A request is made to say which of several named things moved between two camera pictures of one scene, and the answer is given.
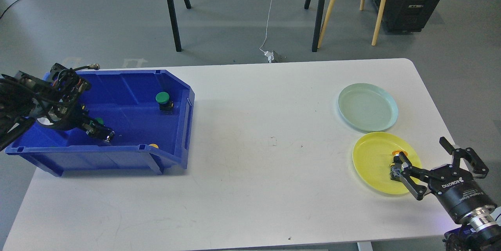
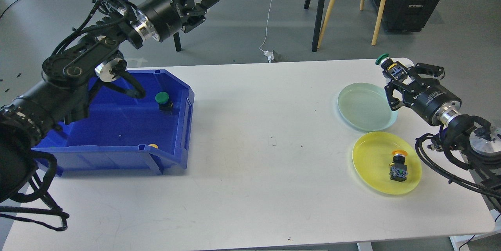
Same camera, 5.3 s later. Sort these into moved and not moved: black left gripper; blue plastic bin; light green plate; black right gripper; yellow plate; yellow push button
Moved: black left gripper; black right gripper
Not moved: light green plate; blue plastic bin; yellow plate; yellow push button
